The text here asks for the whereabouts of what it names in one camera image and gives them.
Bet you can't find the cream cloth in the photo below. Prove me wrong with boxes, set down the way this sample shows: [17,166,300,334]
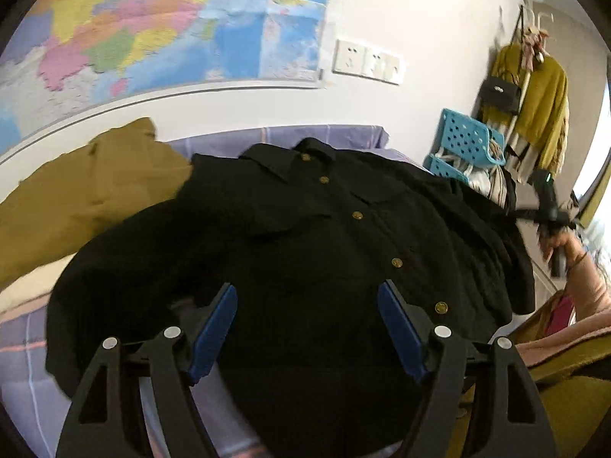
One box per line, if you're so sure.
[0,253,72,316]

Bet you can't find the pink scarf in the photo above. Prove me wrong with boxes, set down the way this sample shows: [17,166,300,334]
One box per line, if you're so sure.
[520,29,550,70]

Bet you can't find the striped grey cloth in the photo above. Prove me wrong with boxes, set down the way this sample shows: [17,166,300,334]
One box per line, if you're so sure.
[465,162,512,208]

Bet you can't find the purple plaid bed sheet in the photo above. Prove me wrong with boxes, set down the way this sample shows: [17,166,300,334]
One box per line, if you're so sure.
[0,124,430,458]

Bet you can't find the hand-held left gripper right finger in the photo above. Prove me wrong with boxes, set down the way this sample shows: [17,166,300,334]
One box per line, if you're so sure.
[377,281,557,458]

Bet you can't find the white knitted cloth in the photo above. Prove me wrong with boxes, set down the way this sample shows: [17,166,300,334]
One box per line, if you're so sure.
[432,149,504,167]

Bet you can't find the person's right forearm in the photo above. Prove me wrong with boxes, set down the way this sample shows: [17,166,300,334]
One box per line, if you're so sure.
[566,248,611,325]

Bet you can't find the black handbag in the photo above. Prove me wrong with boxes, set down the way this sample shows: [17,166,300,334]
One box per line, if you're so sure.
[478,75,522,115]

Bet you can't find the white wall socket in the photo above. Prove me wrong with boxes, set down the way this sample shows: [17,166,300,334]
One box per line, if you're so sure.
[362,48,406,85]
[333,38,367,76]

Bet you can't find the colourful wall map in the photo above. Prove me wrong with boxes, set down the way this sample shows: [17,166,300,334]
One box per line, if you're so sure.
[0,0,335,153]

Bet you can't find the mustard garment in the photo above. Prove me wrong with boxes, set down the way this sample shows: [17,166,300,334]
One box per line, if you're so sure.
[0,117,194,292]

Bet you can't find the window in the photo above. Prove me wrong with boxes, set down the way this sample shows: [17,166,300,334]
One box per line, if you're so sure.
[570,81,611,230]

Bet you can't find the white clothes rack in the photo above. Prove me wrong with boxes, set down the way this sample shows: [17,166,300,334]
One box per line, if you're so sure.
[506,5,554,153]

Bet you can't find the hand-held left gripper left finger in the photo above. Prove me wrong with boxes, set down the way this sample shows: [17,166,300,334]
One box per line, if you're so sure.
[56,284,238,458]

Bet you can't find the person's right hand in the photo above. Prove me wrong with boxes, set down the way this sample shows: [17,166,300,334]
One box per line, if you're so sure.
[541,229,582,273]

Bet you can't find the black button shirt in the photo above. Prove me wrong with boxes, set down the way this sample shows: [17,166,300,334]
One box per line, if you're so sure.
[45,137,536,454]

